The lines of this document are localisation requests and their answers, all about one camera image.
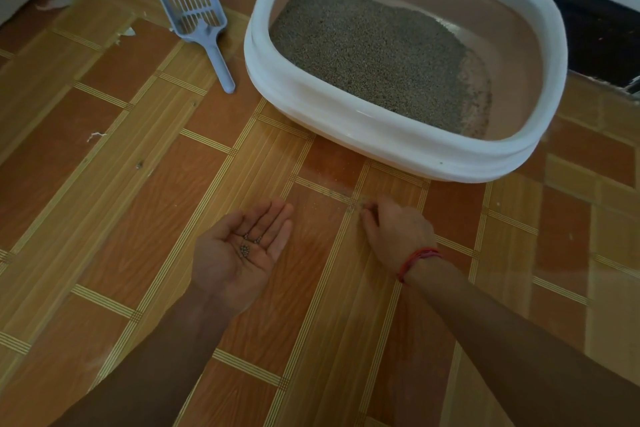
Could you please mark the grey plastic litter scoop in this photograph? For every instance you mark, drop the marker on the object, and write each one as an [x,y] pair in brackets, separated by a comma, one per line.
[197,24]

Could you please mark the torn white paper scrap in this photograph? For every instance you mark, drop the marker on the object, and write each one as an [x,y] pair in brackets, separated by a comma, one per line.
[126,33]

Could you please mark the litter granules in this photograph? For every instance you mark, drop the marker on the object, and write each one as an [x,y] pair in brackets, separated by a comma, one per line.
[245,250]

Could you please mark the white pink cat litter box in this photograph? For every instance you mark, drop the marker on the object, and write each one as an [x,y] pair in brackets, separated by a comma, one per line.
[360,126]

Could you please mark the grey cat litter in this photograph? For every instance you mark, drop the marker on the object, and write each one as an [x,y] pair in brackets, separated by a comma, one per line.
[370,51]

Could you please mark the person's left forearm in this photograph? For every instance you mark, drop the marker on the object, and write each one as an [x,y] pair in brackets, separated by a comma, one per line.
[145,371]

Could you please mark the person's right hand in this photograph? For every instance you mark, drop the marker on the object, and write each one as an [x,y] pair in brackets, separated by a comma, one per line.
[400,236]

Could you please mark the person's left hand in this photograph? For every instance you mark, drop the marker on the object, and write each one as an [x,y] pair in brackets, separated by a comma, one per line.
[235,261]

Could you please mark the flat white paper piece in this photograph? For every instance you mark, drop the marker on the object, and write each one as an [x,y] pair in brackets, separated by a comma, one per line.
[56,1]

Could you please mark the person's right forearm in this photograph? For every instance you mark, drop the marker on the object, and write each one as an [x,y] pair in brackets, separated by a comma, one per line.
[525,351]

